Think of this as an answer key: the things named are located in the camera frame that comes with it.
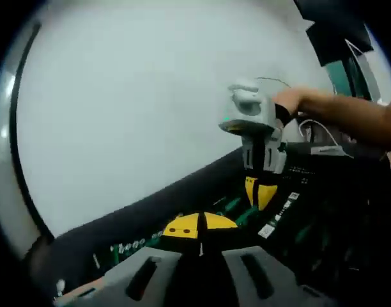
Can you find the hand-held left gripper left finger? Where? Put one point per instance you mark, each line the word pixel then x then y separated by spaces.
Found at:
pixel 119 281

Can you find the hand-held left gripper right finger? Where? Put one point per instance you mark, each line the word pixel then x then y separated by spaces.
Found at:
pixel 278 284

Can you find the person's right hand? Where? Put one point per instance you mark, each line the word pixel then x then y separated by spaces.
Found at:
pixel 293 99

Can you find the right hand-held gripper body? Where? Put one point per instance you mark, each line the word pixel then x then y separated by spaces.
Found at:
pixel 246 108

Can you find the black door frame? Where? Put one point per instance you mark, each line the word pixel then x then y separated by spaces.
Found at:
pixel 18 153

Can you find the teal-screen monitor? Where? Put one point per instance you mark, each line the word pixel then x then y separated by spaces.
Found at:
pixel 339 80

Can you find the black toolbox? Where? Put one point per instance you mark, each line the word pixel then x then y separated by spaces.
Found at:
pixel 310 204

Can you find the black monitor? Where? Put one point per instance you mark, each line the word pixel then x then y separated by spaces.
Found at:
pixel 339 35

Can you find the row of silver sockets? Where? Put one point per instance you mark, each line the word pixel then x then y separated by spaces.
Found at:
pixel 138 244

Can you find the person's left hand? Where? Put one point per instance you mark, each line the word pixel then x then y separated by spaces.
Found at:
pixel 83 288

